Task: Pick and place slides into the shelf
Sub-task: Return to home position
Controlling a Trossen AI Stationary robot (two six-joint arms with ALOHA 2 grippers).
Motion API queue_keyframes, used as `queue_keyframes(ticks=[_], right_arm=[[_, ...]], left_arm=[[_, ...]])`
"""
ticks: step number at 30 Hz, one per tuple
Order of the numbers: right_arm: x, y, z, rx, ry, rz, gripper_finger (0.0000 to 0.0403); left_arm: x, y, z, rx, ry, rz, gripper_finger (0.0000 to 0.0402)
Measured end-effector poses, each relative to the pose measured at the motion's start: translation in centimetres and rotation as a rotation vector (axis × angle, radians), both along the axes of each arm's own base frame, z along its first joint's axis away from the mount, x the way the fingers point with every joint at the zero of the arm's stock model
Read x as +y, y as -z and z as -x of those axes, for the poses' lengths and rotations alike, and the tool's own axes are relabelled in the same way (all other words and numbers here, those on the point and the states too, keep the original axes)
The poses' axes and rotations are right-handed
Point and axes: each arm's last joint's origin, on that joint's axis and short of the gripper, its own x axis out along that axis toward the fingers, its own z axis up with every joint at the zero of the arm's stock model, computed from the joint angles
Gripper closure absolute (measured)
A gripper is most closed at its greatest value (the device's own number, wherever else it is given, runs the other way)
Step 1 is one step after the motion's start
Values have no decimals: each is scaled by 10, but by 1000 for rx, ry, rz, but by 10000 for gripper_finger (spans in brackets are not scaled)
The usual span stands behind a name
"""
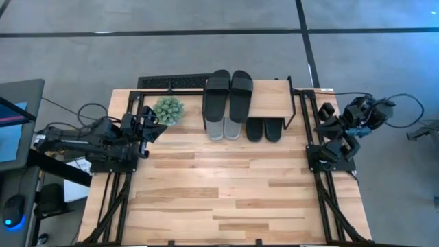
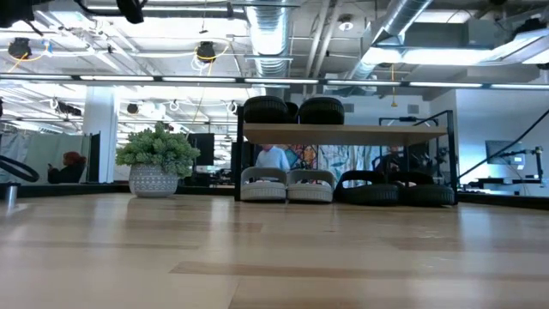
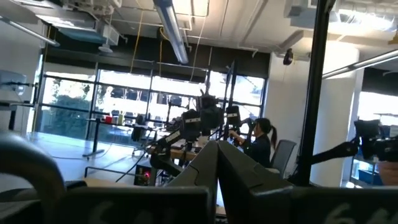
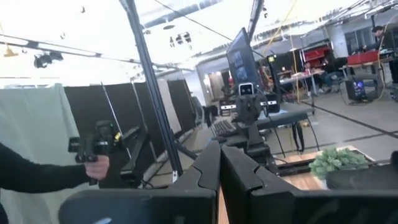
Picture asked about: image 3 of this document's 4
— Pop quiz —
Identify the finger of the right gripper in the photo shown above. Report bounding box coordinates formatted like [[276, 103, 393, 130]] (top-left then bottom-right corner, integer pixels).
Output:
[[312, 141, 360, 166]]

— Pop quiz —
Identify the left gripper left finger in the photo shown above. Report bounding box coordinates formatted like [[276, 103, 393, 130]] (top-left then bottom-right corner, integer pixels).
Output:
[[167, 139, 219, 189]]

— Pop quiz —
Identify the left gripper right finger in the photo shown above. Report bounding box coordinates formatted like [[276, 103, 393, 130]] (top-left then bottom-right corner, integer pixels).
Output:
[[217, 139, 293, 224]]

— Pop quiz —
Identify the person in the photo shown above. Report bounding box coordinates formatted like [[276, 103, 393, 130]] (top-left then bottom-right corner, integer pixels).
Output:
[[228, 117, 279, 169]]

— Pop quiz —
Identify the grey office chair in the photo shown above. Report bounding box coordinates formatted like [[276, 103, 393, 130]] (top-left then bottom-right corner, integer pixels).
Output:
[[267, 139, 298, 180]]

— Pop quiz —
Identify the black power box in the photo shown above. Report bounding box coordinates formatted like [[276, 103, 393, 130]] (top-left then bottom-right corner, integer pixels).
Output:
[[133, 164, 153, 187]]

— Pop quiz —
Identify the fluorescent ceiling tube light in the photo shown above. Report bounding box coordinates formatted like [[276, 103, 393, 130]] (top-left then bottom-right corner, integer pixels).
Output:
[[322, 49, 398, 80], [152, 0, 190, 65], [0, 15, 60, 47]]

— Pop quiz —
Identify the black ceiling-mounted device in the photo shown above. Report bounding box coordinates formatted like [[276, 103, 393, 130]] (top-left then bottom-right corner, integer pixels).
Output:
[[282, 48, 295, 66]]

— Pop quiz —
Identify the ceiling air unit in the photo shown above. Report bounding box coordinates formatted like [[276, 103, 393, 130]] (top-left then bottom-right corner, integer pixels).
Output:
[[55, 18, 121, 46]]

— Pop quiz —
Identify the thick black cable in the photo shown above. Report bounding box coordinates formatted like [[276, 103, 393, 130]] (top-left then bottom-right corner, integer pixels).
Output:
[[0, 132, 67, 224]]

